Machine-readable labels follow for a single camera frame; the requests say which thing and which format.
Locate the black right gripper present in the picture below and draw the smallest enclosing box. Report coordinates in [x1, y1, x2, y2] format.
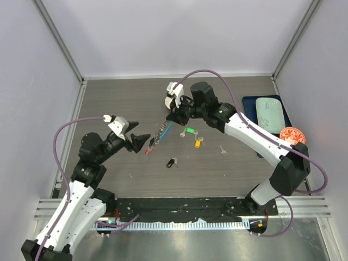
[167, 94, 207, 127]

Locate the black tag key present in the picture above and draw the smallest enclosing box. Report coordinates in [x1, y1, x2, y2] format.
[166, 158, 178, 168]

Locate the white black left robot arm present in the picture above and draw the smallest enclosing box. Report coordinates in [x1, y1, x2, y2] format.
[21, 115, 150, 260]

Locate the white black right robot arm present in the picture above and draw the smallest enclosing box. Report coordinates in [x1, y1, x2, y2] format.
[165, 82, 310, 215]

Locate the red bowl white inside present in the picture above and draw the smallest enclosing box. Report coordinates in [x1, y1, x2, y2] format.
[164, 96, 176, 111]

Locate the green tag key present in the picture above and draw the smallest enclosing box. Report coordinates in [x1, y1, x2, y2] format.
[179, 128, 198, 139]

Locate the yellow tag key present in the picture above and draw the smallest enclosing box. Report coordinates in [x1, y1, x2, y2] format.
[195, 137, 205, 148]

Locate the plain silver loose key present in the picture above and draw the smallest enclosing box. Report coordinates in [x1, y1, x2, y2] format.
[220, 146, 227, 156]

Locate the dark blue tray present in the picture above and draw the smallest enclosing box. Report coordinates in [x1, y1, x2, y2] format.
[241, 95, 292, 127]

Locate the pale green rectangular plate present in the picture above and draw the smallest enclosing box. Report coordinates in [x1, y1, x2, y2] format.
[256, 97, 285, 134]

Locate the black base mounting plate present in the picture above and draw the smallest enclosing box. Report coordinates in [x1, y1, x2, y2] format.
[103, 197, 278, 223]

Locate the orange white patterned bowl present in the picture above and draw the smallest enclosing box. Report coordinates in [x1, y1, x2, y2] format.
[279, 127, 306, 145]

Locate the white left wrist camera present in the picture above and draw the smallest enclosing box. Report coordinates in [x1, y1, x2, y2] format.
[103, 115, 129, 141]

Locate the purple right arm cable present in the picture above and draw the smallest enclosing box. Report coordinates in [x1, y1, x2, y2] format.
[178, 70, 329, 238]

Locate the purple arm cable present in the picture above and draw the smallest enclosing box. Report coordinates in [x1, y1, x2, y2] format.
[32, 116, 141, 261]
[178, 70, 329, 238]

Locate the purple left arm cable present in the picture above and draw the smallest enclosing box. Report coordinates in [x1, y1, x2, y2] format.
[32, 116, 141, 261]

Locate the perforated cable duct strip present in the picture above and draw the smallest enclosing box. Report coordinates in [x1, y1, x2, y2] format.
[86, 219, 251, 231]

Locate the aluminium frame rail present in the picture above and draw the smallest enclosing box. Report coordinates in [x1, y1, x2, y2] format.
[31, 0, 88, 88]

